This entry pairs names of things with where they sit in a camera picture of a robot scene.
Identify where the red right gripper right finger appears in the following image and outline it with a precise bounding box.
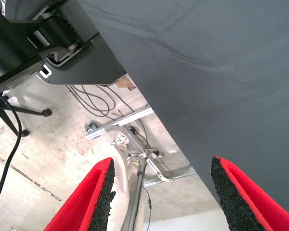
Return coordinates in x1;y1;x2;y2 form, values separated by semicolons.
211;155;289;231

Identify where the short aluminium profile rail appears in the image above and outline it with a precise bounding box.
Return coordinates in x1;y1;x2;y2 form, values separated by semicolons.
143;166;196;188

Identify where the thin black floor cable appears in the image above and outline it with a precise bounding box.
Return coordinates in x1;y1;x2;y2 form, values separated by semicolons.
66;84;150;121

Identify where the metal corner bracket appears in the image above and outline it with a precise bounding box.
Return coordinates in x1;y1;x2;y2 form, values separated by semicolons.
84;122;99;133

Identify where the long black stand leg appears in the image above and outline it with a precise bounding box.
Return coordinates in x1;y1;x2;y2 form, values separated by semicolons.
0;96;53;117

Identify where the short black stand leg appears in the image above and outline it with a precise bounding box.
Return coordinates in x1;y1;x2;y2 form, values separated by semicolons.
0;110;30;137

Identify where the thick black floor cable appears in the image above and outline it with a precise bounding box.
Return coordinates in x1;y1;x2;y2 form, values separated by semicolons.
0;96;23;215

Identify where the thin black cable with plug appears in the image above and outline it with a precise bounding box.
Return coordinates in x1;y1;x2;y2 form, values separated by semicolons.
144;187;152;231

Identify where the white bent metal tube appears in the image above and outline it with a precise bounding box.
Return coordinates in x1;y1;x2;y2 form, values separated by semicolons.
146;157;176;183

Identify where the long aluminium profile rail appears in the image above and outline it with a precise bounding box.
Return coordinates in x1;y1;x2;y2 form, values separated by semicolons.
85;107;155;141

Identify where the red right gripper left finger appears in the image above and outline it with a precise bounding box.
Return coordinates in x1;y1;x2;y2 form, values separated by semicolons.
43;156;117;231

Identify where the grey metal stand pole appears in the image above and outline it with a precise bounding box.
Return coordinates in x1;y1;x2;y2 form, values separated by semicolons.
119;126;148;231

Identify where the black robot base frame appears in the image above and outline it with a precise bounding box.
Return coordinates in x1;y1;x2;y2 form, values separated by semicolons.
0;0;127;97

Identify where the dark grey table cloth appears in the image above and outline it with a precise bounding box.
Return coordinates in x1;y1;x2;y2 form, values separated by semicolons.
78;0;289;221

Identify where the aluminium frame stand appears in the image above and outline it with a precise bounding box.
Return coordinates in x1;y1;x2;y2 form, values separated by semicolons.
110;134;145;231

